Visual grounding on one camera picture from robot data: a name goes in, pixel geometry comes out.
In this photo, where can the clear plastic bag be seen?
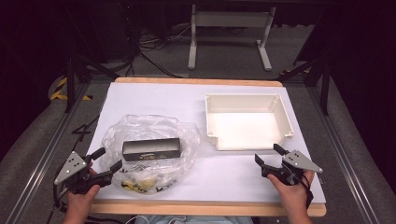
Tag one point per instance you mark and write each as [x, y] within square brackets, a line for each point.
[149, 137]

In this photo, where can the yellow and black packet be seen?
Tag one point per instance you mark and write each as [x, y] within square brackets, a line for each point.
[140, 185]

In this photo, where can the white plastic bin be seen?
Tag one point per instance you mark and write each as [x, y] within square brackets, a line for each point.
[246, 124]

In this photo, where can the black floor tape mark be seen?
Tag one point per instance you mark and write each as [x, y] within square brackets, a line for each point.
[81, 130]

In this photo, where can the yellow and black floor tape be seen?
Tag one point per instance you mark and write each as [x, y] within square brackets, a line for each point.
[59, 90]

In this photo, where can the person's right hand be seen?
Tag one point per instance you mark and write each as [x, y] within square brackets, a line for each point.
[291, 194]

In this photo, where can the aluminium floor rail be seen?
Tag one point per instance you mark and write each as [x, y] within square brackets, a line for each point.
[342, 155]
[46, 152]

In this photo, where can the white metal stand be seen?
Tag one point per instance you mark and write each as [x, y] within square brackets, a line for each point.
[230, 18]

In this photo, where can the black cardboard box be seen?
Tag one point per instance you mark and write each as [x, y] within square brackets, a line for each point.
[151, 150]

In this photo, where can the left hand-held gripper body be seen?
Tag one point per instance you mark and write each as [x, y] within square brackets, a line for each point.
[73, 166]

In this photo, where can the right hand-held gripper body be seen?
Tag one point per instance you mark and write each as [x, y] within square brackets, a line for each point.
[295, 165]

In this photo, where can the person's left hand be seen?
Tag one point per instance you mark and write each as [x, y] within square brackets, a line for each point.
[81, 199]

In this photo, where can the white paper sheet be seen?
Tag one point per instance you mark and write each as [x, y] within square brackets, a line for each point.
[218, 174]

